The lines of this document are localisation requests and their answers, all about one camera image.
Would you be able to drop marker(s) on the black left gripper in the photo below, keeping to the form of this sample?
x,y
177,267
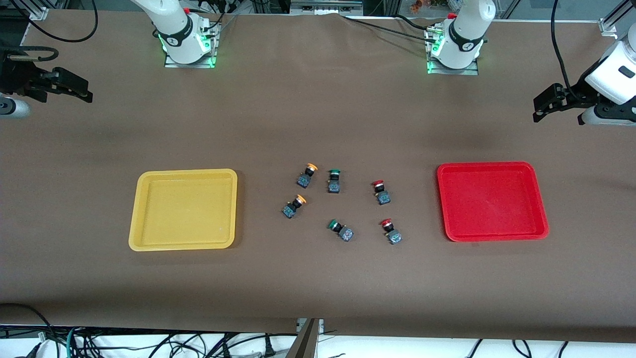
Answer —
x,y
573,96

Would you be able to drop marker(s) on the red plastic tray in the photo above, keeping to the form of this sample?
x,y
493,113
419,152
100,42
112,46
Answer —
x,y
492,201

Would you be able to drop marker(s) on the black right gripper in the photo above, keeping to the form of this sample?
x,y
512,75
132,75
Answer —
x,y
19,77

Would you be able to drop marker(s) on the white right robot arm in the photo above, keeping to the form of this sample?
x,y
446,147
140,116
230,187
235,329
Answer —
x,y
174,35

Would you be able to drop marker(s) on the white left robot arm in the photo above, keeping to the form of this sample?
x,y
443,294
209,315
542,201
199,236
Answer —
x,y
464,37

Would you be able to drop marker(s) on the red push button switch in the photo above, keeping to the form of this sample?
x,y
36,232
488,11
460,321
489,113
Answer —
x,y
392,232
382,193

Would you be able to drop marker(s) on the grey metal support post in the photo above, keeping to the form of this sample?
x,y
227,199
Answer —
x,y
305,340

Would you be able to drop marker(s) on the aluminium frame profile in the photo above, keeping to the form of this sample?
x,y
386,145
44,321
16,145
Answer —
x,y
27,9
616,22

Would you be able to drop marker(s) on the green push button switch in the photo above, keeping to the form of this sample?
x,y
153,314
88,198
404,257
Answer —
x,y
334,181
342,230

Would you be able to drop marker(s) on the grey box behind table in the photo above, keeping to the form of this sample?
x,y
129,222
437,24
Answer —
x,y
325,7

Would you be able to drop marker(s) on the yellow push button switch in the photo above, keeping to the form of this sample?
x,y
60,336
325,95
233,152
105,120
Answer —
x,y
293,207
306,177

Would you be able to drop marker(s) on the yellow plastic tray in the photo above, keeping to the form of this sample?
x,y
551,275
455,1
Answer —
x,y
184,211

